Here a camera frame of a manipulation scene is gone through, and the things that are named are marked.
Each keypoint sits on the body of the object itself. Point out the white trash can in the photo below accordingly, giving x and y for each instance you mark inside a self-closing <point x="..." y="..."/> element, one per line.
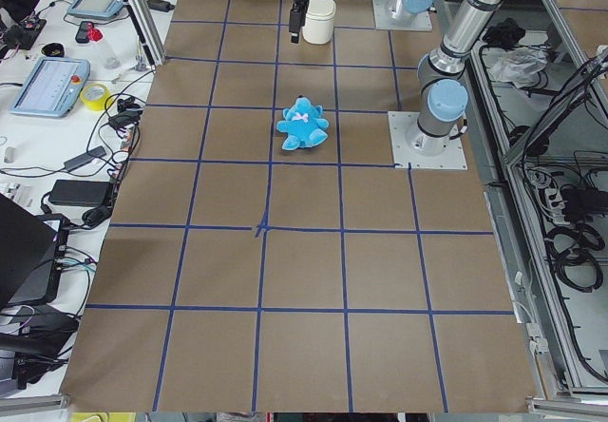
<point x="318" y="28"/>

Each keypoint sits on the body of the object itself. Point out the blue plush toy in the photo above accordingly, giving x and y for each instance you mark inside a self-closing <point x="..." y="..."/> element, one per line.
<point x="304" y="125"/>

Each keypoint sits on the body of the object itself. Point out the clear plastic bottle red cap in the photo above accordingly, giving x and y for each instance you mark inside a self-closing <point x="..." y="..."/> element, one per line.
<point x="106" y="54"/>

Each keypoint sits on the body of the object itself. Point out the upper teach pendant tablet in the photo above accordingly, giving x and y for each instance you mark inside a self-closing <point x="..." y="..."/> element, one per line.
<point x="95" y="9"/>

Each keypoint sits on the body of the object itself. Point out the teach pendant tablet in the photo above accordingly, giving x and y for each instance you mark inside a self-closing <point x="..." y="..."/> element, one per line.
<point x="52" y="88"/>
<point x="95" y="9"/>

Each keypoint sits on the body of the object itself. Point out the yellow tape roll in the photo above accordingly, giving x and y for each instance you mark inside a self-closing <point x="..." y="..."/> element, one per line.
<point x="94" y="97"/>

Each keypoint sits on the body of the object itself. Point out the crumpled white cloth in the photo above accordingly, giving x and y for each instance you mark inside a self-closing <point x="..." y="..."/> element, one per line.
<point x="520" y="67"/>

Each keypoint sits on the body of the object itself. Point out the small black power brick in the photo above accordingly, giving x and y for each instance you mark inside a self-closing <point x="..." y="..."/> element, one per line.
<point x="85" y="158"/>

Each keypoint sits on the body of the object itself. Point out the black round dish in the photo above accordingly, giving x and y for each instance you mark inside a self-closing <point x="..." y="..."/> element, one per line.
<point x="55" y="50"/>

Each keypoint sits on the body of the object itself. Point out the lower teach pendant tablet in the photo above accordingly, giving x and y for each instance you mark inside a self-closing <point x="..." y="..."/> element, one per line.
<point x="52" y="88"/>

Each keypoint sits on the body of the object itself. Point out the black power adapter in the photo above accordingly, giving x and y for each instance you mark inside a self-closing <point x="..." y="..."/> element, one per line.
<point x="79" y="193"/>

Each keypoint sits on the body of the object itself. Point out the black laptop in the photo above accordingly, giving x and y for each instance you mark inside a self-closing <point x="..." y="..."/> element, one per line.
<point x="31" y="247"/>

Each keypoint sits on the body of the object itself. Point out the aluminium frame post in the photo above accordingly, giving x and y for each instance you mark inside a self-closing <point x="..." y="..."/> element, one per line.
<point x="146" y="30"/>

